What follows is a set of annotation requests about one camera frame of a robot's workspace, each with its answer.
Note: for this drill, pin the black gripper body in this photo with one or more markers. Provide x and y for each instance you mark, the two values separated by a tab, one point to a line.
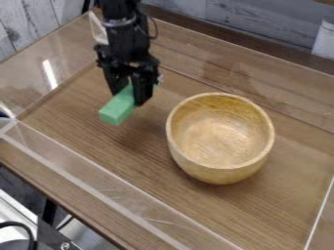
127	49

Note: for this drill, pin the clear acrylic tray wall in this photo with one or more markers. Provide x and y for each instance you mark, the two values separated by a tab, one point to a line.
111	173

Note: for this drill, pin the light wooden bowl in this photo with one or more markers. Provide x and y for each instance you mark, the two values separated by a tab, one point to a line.
221	136

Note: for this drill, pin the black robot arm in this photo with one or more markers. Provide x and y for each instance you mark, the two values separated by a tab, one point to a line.
122	12

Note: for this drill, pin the white cylinder container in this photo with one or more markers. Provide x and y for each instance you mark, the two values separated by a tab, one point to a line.
324	42

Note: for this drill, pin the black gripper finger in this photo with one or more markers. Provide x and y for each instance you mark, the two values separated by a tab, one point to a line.
117	77
144	85

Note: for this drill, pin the green rectangular block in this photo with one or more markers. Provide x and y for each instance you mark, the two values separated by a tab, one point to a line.
121	107

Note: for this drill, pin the black metal table leg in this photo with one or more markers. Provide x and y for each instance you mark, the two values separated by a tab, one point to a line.
50	212

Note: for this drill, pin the clear acrylic corner bracket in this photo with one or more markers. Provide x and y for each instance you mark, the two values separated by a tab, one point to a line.
98	30

